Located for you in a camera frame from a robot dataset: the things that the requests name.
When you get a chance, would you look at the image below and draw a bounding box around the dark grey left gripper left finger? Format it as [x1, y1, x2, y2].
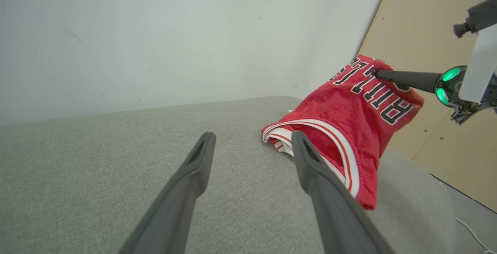
[118, 131, 217, 254]

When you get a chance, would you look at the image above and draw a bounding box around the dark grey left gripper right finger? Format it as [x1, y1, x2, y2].
[291, 130, 395, 254]

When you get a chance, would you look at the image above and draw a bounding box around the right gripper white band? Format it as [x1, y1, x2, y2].
[374, 23, 497, 125]

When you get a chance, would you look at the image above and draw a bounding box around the red printed basketball jersey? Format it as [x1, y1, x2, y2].
[261, 54, 425, 211]

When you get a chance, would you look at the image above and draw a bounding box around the beige wooden panel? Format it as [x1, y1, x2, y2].
[356, 0, 497, 213]

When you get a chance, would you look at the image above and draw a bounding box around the grey fabric sofa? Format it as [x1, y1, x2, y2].
[0, 96, 457, 254]

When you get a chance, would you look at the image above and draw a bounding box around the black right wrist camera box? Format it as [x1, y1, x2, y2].
[453, 0, 497, 39]

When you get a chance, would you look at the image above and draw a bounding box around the thin white floor cable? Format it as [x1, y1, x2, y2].
[438, 181, 494, 253]

